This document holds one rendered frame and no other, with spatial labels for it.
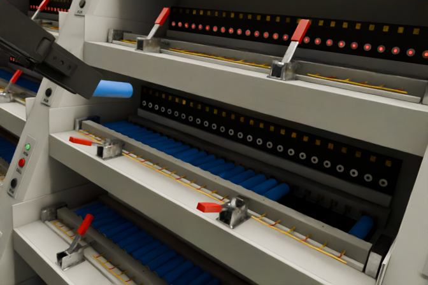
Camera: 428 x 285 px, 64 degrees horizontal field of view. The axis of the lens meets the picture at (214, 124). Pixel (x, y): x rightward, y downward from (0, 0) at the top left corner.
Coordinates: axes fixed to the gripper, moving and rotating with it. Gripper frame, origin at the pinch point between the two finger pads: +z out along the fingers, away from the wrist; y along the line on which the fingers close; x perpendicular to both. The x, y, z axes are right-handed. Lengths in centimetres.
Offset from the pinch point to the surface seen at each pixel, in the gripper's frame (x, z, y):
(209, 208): 6.3, 15.4, -13.2
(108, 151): 5.7, 22.1, 12.9
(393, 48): -26.3, 30.8, -22.0
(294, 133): -9.6, 32.7, -12.1
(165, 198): 8.1, 21.1, -3.0
